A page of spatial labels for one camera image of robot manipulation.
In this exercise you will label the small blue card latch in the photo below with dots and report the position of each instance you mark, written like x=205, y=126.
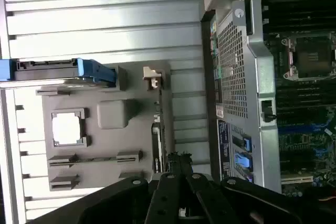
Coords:
x=247, y=143

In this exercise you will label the gray parts rack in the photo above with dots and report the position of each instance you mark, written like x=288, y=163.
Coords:
x=115, y=142

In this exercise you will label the blue expansion slot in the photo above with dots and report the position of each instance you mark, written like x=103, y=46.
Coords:
x=302, y=129

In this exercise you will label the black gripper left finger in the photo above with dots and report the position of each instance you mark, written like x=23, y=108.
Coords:
x=162, y=197

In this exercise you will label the green motherboard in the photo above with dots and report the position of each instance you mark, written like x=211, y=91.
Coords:
x=304, y=119

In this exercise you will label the RAM stick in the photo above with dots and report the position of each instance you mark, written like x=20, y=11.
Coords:
x=94, y=159

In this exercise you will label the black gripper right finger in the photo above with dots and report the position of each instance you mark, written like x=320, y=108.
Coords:
x=210, y=200

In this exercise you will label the white expansion slot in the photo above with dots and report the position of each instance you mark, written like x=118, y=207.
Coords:
x=296, y=180

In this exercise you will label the black graphics card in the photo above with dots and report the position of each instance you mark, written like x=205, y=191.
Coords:
x=158, y=134

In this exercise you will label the open PC case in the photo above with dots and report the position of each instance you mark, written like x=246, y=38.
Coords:
x=236, y=77

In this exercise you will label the large blue card latch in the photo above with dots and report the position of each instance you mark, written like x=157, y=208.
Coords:
x=242, y=159

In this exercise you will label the silver CPU chip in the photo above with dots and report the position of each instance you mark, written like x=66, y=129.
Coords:
x=66, y=130

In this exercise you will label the disk in blue carrier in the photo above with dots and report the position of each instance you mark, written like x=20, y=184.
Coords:
x=86, y=69

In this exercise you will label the black case latch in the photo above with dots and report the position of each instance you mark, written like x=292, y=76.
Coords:
x=267, y=110

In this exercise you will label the beige plastic clip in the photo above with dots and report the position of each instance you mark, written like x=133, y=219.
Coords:
x=150, y=75

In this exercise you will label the CPU socket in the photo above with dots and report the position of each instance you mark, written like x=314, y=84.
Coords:
x=312, y=56

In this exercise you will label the silver locking lever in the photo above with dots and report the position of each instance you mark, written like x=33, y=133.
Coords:
x=291, y=56

